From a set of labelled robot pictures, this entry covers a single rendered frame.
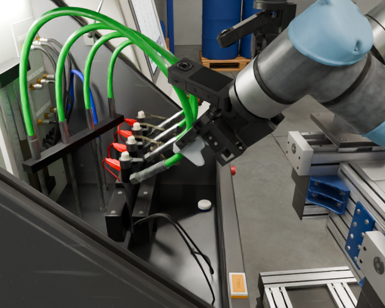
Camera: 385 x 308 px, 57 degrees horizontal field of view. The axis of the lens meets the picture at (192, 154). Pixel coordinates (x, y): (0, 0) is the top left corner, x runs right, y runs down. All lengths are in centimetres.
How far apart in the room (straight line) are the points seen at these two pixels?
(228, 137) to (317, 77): 17
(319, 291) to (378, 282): 95
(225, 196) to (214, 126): 45
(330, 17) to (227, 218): 59
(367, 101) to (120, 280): 38
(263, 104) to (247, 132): 8
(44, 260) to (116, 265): 9
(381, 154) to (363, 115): 80
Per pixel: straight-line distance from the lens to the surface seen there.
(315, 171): 117
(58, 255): 52
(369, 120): 45
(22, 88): 80
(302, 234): 236
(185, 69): 54
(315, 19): 39
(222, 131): 51
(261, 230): 233
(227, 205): 91
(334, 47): 39
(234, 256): 78
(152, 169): 68
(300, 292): 175
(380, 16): 57
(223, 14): 547
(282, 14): 82
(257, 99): 45
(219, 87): 51
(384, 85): 44
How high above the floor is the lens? 150
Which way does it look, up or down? 29 degrees down
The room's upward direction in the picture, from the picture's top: straight up
